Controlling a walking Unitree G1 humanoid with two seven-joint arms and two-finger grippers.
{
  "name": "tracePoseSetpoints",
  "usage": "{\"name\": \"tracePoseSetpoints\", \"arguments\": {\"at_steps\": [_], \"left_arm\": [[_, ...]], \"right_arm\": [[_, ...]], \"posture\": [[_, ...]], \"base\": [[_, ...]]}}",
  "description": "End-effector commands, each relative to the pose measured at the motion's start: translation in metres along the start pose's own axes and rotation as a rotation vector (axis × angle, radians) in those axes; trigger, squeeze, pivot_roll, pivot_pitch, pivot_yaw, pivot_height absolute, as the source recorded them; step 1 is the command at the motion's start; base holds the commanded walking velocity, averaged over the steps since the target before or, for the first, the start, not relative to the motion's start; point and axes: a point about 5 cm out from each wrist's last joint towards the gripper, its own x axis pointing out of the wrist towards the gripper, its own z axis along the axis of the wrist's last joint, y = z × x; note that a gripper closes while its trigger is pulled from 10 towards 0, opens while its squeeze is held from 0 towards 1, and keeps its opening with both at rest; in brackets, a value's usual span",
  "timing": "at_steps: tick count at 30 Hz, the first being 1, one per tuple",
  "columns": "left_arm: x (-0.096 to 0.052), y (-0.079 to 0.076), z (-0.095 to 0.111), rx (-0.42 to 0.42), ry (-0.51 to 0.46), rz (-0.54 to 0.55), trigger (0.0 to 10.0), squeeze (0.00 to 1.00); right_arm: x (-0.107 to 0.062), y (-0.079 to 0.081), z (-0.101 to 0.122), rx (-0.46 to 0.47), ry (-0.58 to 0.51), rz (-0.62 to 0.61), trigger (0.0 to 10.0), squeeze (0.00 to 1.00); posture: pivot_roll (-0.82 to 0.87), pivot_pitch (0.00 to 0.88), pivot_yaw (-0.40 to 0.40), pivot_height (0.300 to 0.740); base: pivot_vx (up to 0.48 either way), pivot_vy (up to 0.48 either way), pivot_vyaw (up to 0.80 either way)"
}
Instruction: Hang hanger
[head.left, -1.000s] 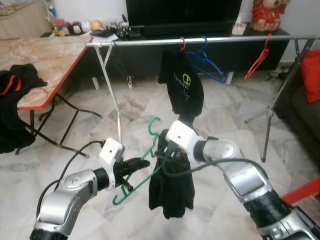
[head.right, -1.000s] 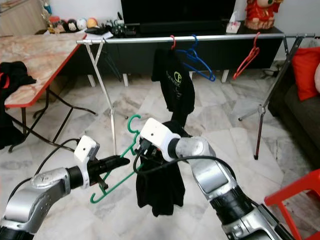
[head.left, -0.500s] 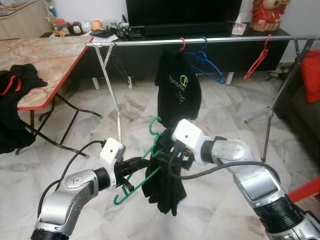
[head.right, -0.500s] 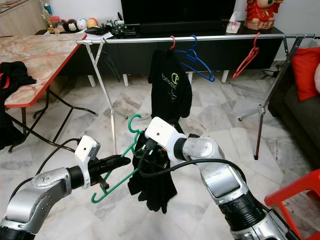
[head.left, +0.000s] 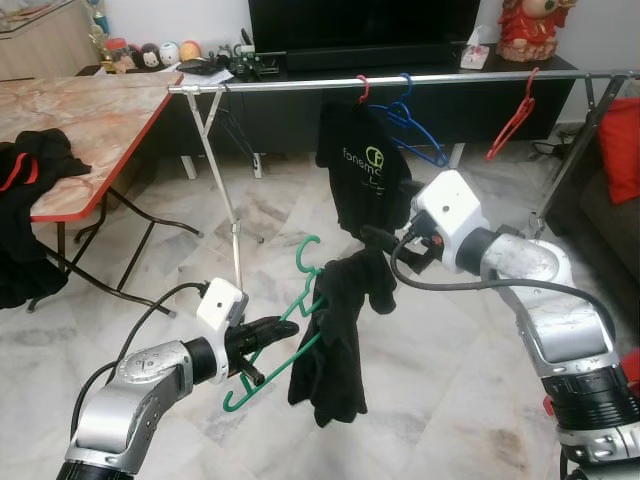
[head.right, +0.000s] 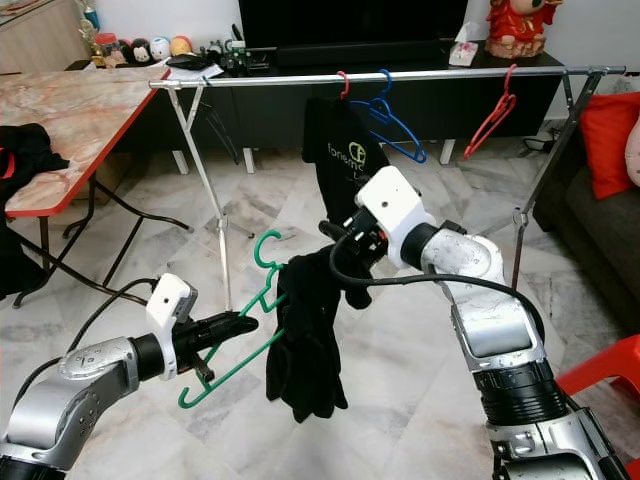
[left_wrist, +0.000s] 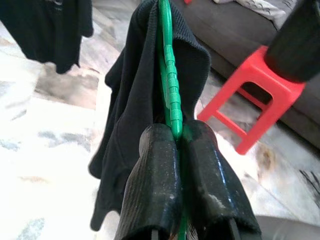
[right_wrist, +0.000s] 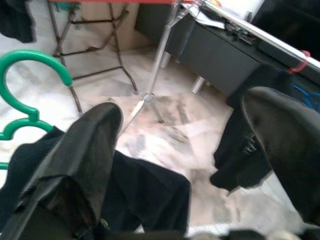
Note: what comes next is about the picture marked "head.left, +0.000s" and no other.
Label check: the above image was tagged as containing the black flat television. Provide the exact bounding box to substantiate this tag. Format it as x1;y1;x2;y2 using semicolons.
248;0;484;57

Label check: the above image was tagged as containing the red plastic stool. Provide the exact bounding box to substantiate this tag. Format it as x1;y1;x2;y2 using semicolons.
619;347;640;397

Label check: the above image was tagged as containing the black shirt with red trim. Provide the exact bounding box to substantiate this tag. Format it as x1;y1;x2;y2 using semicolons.
0;127;94;310

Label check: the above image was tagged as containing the orange plush ball toy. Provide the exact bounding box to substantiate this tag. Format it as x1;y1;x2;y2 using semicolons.
177;39;205;64

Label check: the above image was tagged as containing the red laughing Buddha statue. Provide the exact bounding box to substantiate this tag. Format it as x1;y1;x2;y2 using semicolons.
496;0;574;64

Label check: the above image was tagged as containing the silver metal clothes rack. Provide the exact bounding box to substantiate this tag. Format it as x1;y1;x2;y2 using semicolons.
166;67;640;293

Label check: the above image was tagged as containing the black wallet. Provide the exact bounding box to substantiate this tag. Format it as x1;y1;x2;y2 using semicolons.
179;57;222;77

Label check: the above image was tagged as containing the white plush ball toy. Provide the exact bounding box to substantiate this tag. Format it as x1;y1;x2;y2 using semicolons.
157;40;184;68

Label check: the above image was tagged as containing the black shirt with green logo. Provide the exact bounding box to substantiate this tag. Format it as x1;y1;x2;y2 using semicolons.
314;99;427;242

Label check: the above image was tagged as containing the blue wire hanger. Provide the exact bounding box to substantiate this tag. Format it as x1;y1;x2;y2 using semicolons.
382;71;450;169

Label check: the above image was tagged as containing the white pink tissue pack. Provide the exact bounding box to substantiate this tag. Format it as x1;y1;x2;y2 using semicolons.
459;27;492;72

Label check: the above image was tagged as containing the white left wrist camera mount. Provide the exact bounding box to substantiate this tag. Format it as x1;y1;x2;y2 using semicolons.
194;279;250;360

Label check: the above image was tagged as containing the red wire hanger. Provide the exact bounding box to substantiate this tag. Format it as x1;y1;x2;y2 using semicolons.
486;66;542;162

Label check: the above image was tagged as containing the black television cabinet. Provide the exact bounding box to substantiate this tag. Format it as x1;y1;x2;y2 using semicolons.
80;50;582;163

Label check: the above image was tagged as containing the black soundbar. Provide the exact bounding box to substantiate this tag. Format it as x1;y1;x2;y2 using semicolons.
284;41;462;74

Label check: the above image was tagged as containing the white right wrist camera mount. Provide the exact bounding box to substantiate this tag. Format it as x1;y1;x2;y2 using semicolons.
411;169;492;252

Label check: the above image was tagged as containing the gold blue trophy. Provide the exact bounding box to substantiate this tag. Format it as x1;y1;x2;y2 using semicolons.
84;0;112;47

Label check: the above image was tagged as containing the black plush toy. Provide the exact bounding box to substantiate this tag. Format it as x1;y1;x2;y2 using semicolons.
134;42;164;72

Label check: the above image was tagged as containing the light wooden sideboard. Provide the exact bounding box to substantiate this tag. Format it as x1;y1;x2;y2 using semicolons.
0;0;107;84

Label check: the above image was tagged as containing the stack of white papers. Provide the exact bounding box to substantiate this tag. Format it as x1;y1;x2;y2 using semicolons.
174;61;237;87

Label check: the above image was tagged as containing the marble pattern folding table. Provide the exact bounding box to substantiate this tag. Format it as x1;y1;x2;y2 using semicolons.
0;71;202;313

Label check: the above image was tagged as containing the small electronics board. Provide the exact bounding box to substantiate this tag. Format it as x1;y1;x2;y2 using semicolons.
231;40;287;80

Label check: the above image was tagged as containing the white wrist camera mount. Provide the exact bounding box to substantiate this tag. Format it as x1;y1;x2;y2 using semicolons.
194;279;250;360
411;169;492;252

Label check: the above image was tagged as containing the green wire hanger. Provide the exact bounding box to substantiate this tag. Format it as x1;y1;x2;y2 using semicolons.
221;234;337;414

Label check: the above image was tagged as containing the plain black garment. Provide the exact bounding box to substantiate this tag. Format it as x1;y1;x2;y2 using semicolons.
287;247;400;430

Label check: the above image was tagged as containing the red lid jar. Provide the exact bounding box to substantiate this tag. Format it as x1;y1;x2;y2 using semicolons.
104;37;132;74

